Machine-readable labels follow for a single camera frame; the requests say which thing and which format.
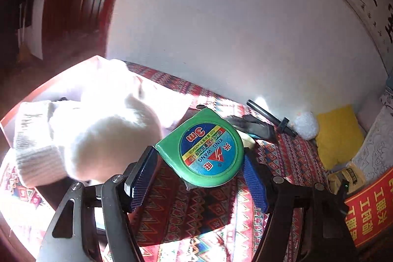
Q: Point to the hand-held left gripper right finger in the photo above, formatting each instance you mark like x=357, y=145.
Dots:
x=254, y=185

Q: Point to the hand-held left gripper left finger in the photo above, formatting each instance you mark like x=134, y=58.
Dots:
x=142, y=179

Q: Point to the white fluffy knit-cuffed plush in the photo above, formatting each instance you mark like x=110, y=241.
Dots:
x=107, y=133

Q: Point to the green tape measure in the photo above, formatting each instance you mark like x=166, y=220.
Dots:
x=202, y=145

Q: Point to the grey work glove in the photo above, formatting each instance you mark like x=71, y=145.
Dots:
x=254, y=127

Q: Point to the red patterned blanket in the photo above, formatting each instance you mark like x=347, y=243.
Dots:
x=190, y=213

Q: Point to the black rod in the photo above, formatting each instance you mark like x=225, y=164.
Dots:
x=264, y=111

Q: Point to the white fluffy ball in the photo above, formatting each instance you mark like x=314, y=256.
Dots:
x=304, y=125

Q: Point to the brown paper bag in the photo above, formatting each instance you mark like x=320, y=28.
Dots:
x=347, y=179

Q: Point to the yellow cushion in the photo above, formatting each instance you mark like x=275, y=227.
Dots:
x=337, y=133

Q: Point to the red banner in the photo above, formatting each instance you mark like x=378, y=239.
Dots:
x=371, y=209

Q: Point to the grey embroidered cushion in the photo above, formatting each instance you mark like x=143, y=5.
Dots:
x=377, y=145

